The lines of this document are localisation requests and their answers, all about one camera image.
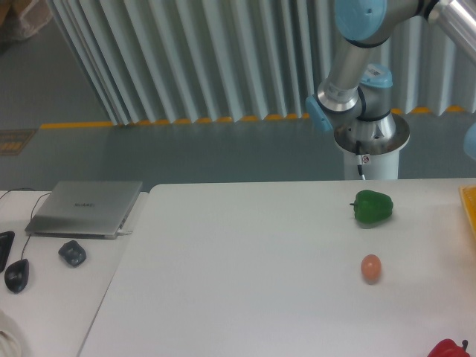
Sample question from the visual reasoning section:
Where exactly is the brown egg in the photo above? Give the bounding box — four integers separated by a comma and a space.
361, 254, 382, 284

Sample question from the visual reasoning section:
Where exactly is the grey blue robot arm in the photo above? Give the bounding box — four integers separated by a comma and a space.
306, 1, 475, 158

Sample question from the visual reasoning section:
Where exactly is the green bell pepper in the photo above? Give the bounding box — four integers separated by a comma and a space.
350, 190, 393, 225

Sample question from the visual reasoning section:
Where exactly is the silver laptop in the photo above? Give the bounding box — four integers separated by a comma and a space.
25, 181, 142, 239

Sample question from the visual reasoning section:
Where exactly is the white folding partition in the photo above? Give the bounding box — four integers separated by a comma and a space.
48, 1, 475, 125

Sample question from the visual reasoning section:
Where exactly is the black earbuds case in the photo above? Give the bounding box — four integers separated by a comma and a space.
58, 240, 87, 268

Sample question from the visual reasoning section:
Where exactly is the black flat device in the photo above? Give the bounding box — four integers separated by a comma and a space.
0, 231, 15, 272

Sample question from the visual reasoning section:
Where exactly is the black computer mouse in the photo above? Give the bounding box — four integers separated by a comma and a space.
4, 259, 30, 294

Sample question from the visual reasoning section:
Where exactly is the red bell pepper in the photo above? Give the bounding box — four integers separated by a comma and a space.
428, 338, 471, 357

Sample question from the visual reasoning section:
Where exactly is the white cloth bag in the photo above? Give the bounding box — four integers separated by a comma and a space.
0, 311, 24, 357

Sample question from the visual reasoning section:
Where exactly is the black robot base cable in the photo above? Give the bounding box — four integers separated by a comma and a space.
355, 140, 367, 181

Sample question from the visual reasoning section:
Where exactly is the black mouse cable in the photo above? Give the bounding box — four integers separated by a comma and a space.
0, 187, 51, 261

